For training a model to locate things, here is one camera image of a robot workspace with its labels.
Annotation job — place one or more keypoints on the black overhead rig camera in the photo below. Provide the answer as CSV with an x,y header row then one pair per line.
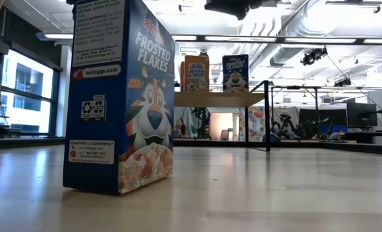
x,y
313,56

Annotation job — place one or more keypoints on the dark plant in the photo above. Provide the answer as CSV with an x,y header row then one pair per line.
x,y
201,122

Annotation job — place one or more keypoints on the black background rig frame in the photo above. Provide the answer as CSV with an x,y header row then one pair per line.
x,y
294,87

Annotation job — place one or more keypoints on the person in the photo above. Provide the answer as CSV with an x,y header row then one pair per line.
x,y
180,128

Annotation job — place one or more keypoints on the large window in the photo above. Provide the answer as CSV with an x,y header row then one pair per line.
x,y
26,90

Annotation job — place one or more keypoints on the dark wide monitor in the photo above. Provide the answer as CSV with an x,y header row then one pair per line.
x,y
333,114

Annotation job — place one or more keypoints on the overhead rig light bar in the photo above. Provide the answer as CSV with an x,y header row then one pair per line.
x,y
242,38

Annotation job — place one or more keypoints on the background black robot arm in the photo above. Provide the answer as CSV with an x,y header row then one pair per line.
x,y
287,127
310,129

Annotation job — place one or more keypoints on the blue Frosted Flakes cereal box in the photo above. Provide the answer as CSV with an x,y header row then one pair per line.
x,y
113,112
235,74

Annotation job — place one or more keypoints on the ceiling light panel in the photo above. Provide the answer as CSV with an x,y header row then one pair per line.
x,y
54,36

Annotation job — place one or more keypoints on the small black ceiling camera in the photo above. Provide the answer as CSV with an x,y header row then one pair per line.
x,y
342,82

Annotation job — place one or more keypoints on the black computer monitor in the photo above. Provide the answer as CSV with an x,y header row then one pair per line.
x,y
362,114

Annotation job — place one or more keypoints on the orange Mini Wheats cereal box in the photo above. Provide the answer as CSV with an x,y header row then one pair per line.
x,y
196,74
182,77

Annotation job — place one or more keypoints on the colourful poster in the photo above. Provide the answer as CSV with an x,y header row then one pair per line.
x,y
257,124

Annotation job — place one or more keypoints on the wooden shelf with black frame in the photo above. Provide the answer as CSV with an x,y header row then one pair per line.
x,y
217,99

